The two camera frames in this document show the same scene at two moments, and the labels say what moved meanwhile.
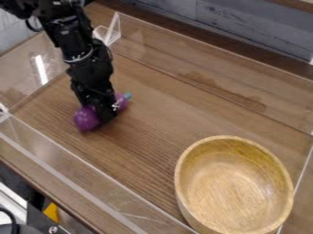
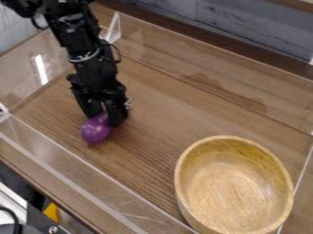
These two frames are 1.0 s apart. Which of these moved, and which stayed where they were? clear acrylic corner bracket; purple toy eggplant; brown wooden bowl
Moved: purple toy eggplant
Stayed: brown wooden bowl; clear acrylic corner bracket
